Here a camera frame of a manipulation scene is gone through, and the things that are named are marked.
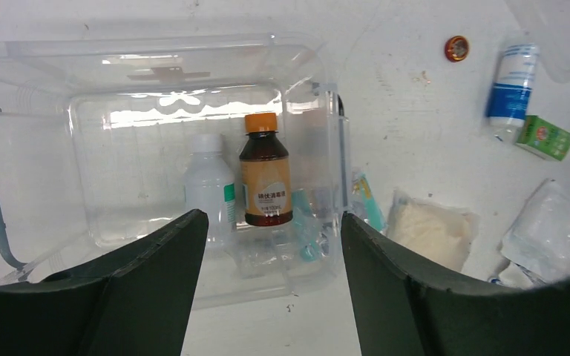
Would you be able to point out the teal packet of supplies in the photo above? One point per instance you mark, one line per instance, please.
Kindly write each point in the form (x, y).
(316, 220)

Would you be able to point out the blue white wipe packets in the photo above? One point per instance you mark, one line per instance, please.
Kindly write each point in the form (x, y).
(517, 277)

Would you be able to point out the white gauze packet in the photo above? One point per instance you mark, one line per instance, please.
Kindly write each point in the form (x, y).
(539, 238)

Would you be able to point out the brown bottle orange label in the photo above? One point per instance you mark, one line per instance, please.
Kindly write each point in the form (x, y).
(265, 173)

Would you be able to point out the white bottle green label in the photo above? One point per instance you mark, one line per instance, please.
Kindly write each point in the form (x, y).
(209, 185)

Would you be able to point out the small green box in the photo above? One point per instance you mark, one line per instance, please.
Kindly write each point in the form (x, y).
(543, 139)

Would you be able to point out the clear plastic medicine box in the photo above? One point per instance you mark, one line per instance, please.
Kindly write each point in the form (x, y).
(95, 137)

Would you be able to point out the clear plastic box lid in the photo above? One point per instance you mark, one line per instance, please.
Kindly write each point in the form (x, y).
(548, 24)

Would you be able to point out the small red round cap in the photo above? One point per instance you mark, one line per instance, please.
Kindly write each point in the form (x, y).
(456, 48)

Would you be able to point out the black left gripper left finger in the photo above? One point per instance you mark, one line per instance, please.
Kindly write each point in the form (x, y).
(135, 300)

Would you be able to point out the white bottle blue label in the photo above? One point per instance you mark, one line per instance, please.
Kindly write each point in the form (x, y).
(511, 90)

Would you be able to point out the white bandage roll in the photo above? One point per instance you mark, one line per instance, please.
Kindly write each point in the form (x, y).
(259, 257)

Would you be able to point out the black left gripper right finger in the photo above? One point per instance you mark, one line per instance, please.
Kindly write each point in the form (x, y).
(405, 304)

